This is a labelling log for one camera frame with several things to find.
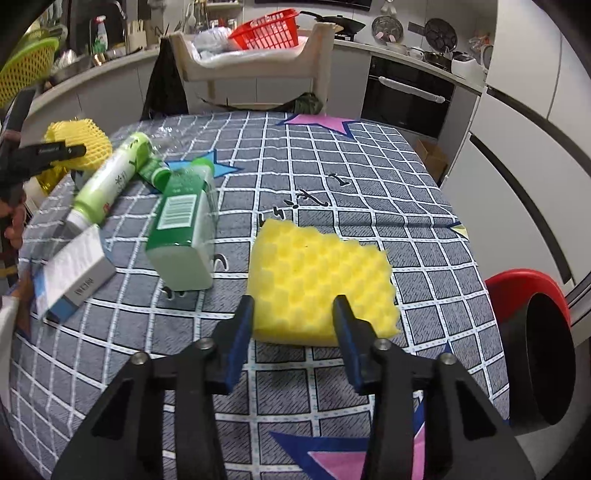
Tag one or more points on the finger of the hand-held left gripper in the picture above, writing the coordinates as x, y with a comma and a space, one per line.
41, 154
21, 115

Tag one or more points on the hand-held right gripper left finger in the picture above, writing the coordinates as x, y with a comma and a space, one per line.
240, 341

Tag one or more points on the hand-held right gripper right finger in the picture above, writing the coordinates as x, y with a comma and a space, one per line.
346, 341

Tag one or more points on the gold foil bag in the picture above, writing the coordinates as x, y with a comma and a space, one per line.
51, 182

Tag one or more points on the yellow foam net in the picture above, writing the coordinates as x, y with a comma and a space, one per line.
78, 134

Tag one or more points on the yellow sponge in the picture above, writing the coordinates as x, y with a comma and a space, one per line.
318, 267

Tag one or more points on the white and blue box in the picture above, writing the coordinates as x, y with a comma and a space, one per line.
74, 263

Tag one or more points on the green lotion bottle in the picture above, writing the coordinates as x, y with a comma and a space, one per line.
178, 230

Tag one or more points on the clear plastic wrapper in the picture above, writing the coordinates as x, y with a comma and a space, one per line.
168, 138

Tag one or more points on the black trash bin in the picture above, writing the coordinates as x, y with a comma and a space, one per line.
521, 360

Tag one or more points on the person's left hand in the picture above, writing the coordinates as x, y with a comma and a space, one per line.
16, 228

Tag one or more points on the green plastic colander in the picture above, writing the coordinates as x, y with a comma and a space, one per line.
27, 64

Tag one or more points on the green and white tube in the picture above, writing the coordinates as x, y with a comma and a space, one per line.
106, 184

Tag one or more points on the green spray bottle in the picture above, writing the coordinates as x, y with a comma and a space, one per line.
99, 41

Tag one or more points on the small green bottle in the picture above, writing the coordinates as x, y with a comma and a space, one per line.
154, 173

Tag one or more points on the grey checked star-print cloth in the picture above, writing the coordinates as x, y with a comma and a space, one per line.
369, 207

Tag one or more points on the black cloth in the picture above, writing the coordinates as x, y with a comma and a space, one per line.
164, 83

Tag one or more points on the red plastic stool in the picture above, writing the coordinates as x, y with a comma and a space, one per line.
508, 290

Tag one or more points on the cardboard box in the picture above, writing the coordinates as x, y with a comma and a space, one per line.
434, 161

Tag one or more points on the white plastic bag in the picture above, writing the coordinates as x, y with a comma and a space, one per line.
212, 41

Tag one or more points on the white refrigerator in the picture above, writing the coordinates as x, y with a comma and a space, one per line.
508, 184

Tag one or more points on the beige trolley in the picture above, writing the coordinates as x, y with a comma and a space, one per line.
258, 74

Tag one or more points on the black built-in oven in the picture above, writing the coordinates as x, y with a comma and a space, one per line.
401, 106

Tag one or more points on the red plastic basket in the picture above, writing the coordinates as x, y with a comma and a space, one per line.
263, 32

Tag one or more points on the white rice cooker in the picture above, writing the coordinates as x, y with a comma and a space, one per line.
466, 64

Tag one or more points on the round metal steamer rack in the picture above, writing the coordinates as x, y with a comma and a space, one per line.
387, 28

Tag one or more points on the black wok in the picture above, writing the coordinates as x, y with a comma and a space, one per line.
341, 23

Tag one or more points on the dark round baking pan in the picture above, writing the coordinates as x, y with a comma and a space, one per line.
441, 33

